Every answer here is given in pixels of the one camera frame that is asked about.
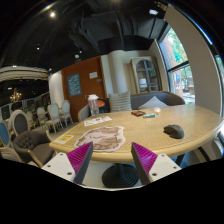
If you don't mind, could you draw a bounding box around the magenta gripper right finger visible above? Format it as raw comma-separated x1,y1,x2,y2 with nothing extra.
131,142,158,185

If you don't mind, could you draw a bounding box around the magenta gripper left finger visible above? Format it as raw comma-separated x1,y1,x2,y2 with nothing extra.
67,142,93,184

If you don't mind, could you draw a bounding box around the hedgehog-shaped mouse pad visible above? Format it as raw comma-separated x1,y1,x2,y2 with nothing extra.
75,126,126,152

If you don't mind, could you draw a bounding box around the black computer mouse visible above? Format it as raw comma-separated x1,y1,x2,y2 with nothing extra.
164,125,184,139

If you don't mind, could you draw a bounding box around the yellow card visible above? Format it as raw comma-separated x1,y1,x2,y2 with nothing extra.
55,135,73,144

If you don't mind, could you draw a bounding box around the oval wooden table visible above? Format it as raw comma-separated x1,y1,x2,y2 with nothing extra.
50,104,224,188

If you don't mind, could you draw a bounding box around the teal small object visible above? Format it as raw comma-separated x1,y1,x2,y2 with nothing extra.
143,114,155,118

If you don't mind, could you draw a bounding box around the white paper sheet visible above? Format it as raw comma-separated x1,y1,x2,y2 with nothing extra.
84,116,112,127

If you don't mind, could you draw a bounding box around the dark red small box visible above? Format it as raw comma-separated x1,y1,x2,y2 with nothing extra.
131,110,146,117

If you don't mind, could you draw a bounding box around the white dining chair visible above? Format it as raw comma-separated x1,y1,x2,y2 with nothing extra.
61,100,72,122
46,103,62,129

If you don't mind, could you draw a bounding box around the small white round object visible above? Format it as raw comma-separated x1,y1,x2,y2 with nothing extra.
154,107,161,114

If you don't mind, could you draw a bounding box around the light grey cushion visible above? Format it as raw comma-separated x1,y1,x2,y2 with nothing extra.
139,96,167,109

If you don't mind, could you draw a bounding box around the grey sofa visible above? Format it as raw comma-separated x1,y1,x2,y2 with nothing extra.
77,90,186,122

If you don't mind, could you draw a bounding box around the clear bottle white lid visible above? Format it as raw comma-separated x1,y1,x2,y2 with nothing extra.
88,94,99,118

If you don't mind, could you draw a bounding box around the striped cushion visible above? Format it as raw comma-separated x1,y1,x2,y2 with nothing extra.
109,91,132,112

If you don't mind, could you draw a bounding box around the grey oval-back chair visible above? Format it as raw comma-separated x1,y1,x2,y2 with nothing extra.
12,110,30,135

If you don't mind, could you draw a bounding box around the blue oval-back chair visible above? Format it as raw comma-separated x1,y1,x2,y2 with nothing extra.
0,121,11,147

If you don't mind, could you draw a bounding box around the orange wooden door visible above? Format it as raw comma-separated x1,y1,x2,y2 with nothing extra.
62,56,106,121

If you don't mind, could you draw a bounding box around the arched wooden cabinet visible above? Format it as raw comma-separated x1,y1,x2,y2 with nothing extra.
130,56,162,93

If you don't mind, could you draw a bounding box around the gold chandelier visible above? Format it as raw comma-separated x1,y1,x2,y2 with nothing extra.
10,89,21,103

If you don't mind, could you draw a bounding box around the large window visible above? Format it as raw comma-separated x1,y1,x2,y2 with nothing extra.
159,26,195,104

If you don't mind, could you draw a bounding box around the blue wall poster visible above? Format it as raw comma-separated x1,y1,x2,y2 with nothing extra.
68,74,81,96

